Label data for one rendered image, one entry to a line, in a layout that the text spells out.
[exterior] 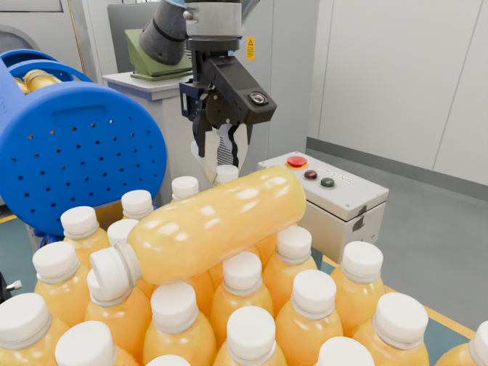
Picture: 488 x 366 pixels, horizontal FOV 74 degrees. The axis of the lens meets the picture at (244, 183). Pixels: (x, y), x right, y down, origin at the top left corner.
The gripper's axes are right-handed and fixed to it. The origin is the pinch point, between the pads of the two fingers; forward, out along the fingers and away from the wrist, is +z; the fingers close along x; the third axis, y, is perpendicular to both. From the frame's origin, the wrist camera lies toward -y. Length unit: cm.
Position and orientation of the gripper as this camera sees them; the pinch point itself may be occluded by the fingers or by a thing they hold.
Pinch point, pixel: (226, 173)
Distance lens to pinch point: 52.5
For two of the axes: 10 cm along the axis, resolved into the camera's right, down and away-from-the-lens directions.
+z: 0.0, 8.9, 4.6
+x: -8.0, 2.8, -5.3
